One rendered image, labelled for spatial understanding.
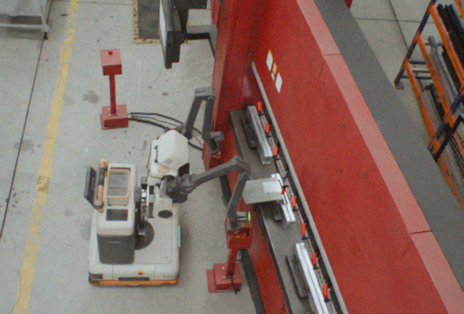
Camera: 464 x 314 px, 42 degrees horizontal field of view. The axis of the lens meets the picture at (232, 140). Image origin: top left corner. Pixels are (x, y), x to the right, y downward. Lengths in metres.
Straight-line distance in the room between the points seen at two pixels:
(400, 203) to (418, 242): 0.18
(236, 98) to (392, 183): 2.19
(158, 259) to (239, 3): 1.94
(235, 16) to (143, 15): 2.92
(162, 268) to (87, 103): 2.04
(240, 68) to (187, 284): 1.71
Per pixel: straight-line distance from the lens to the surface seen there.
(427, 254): 2.49
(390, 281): 2.78
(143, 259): 4.54
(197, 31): 4.81
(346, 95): 2.92
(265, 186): 4.09
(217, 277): 4.69
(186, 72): 6.21
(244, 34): 4.15
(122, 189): 4.12
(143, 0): 7.07
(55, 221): 5.10
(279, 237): 4.04
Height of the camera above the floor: 4.26
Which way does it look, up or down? 49 degrees down
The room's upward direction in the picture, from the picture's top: 11 degrees clockwise
